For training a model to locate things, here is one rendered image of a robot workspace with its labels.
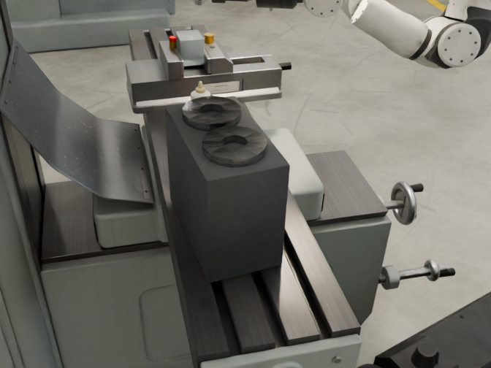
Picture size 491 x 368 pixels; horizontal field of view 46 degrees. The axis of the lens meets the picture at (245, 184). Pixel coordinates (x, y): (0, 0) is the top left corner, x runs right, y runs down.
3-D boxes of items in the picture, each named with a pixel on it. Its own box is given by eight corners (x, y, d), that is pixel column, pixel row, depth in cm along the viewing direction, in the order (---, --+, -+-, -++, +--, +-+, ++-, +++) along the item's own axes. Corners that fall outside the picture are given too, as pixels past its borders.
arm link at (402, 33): (354, 28, 111) (432, 76, 116) (367, 36, 102) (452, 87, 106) (385, -23, 108) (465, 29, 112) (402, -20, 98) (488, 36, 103)
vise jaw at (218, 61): (220, 52, 138) (220, 36, 136) (233, 73, 128) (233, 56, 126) (196, 53, 137) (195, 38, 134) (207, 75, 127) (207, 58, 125)
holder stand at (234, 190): (234, 186, 105) (235, 87, 93) (283, 265, 88) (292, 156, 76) (169, 199, 101) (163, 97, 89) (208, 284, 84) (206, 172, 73)
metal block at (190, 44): (198, 54, 133) (198, 29, 130) (204, 64, 129) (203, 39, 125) (176, 56, 132) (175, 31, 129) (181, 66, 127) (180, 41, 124)
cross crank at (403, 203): (404, 205, 161) (412, 171, 154) (424, 232, 152) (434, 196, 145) (351, 212, 158) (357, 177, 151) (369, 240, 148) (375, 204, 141)
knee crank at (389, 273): (446, 266, 154) (451, 250, 151) (458, 282, 149) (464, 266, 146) (371, 279, 149) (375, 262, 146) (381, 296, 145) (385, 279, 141)
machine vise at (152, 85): (264, 71, 146) (266, 30, 139) (283, 98, 134) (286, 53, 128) (126, 85, 138) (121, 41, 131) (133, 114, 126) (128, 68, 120)
